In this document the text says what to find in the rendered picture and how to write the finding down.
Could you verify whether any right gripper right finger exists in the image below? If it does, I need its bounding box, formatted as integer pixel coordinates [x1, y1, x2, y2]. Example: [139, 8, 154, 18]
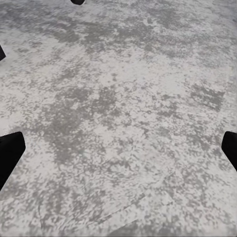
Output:
[221, 131, 237, 171]

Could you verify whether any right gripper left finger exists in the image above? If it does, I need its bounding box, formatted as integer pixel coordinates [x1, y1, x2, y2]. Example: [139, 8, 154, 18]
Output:
[0, 131, 26, 191]

